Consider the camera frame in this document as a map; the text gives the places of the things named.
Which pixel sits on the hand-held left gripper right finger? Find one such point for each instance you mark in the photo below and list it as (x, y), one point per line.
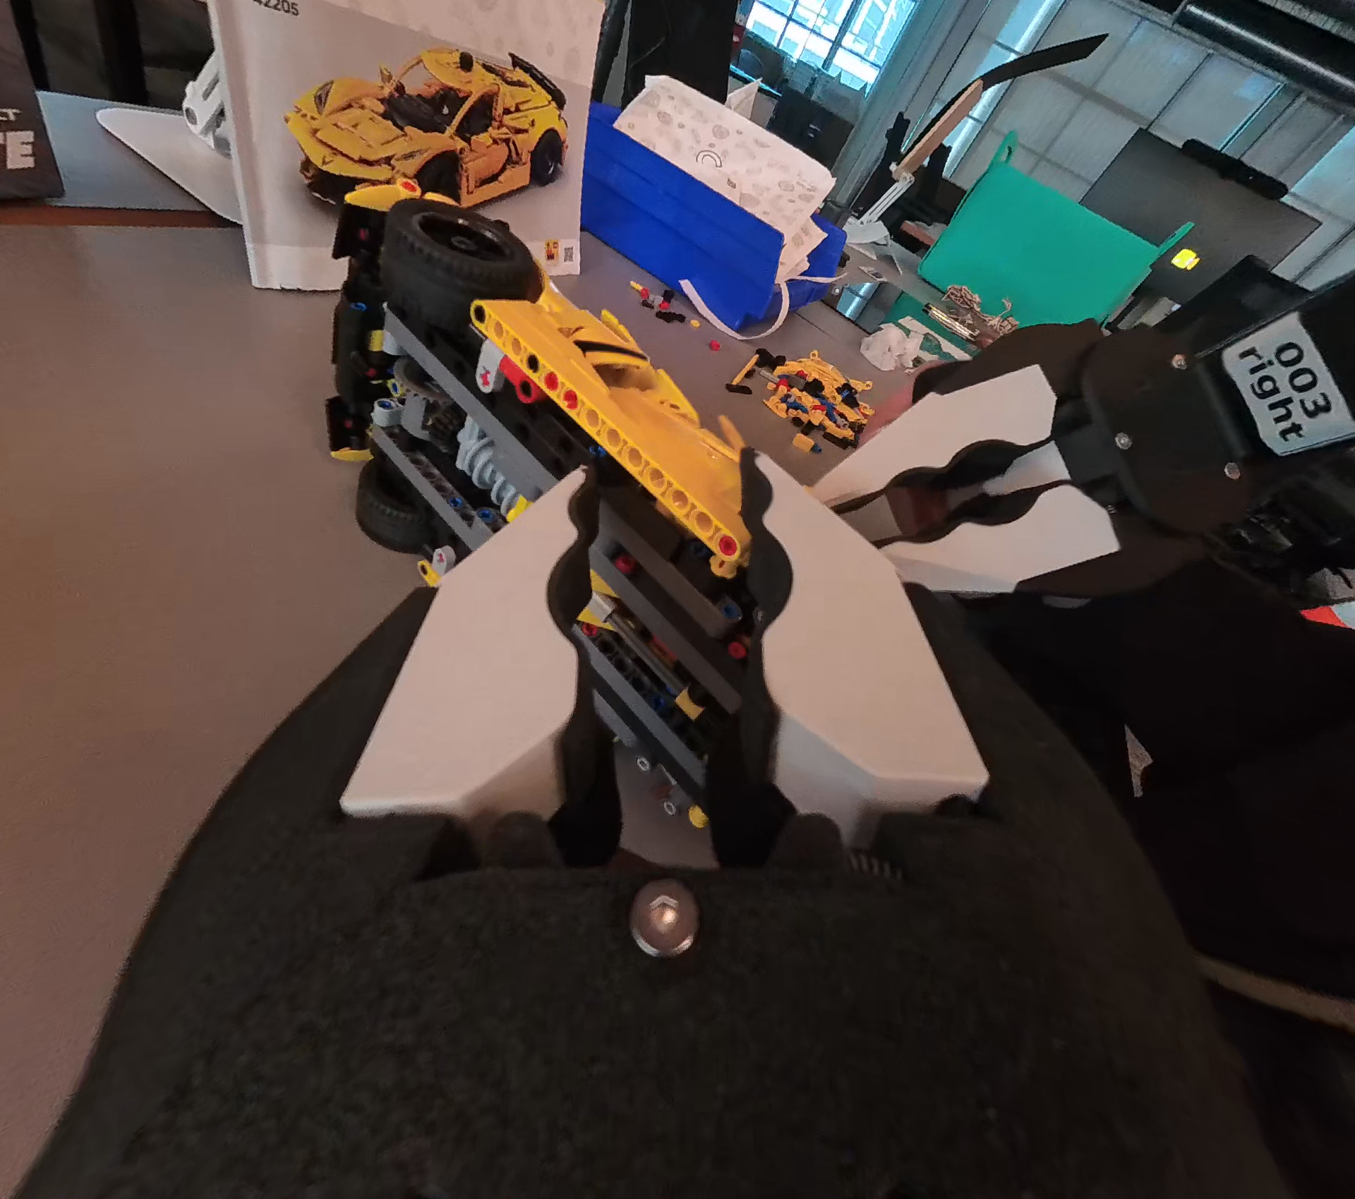
(868, 691)

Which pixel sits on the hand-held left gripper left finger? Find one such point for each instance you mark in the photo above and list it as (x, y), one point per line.
(466, 691)

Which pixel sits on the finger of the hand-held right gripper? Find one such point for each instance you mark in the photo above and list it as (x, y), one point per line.
(1016, 543)
(952, 426)

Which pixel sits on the yellow toy brick car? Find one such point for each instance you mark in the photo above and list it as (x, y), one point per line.
(593, 374)

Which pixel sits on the crumpled white paper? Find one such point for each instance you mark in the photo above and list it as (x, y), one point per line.
(889, 347)

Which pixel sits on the wooden gear model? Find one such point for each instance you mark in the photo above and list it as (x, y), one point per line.
(979, 309)

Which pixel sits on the pile of small bricks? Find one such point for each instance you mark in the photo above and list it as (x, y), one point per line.
(814, 395)

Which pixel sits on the teal plastic bin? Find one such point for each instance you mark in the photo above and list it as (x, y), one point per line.
(1026, 246)

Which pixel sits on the white paper strip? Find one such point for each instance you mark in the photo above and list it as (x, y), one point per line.
(783, 315)

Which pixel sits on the dark computer monitor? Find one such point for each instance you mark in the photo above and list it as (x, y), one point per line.
(1185, 194)

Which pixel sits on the orange striped safety cone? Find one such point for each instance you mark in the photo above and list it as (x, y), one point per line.
(1328, 615)

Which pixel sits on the person's black jacket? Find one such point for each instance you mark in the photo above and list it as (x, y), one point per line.
(1216, 744)

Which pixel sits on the scatter of red black bricks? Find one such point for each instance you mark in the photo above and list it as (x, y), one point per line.
(666, 305)

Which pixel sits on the white printed paper sheets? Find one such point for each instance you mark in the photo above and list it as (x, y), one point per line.
(720, 140)

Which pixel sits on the blue plastic bin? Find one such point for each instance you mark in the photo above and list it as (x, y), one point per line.
(656, 203)

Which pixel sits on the black fabric panel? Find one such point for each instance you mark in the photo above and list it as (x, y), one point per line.
(687, 3)

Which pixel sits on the white metal stand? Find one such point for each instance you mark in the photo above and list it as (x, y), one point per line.
(158, 151)

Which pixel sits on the white car instruction booklet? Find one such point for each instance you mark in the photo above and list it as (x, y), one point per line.
(317, 55)

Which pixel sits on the dark car set box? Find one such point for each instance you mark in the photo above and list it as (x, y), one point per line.
(27, 130)

